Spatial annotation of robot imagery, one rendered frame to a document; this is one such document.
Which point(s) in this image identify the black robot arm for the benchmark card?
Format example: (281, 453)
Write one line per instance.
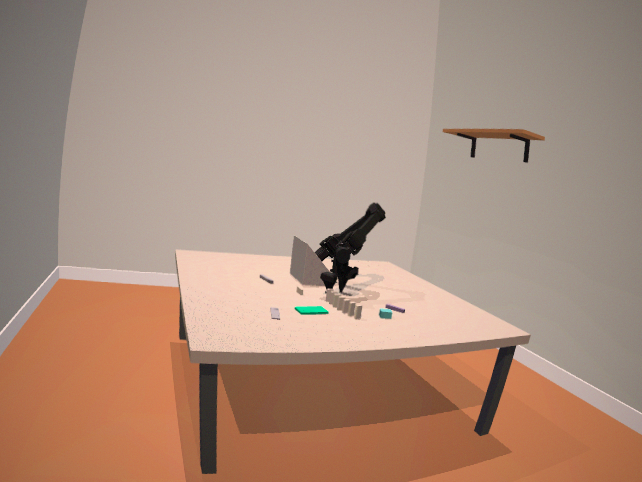
(343, 244)

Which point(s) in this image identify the green flat domino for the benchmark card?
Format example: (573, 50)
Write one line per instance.
(311, 310)

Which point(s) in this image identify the teal rectangular block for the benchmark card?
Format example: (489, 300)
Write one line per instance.
(385, 313)

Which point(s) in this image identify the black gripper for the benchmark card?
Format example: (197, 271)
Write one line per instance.
(330, 279)

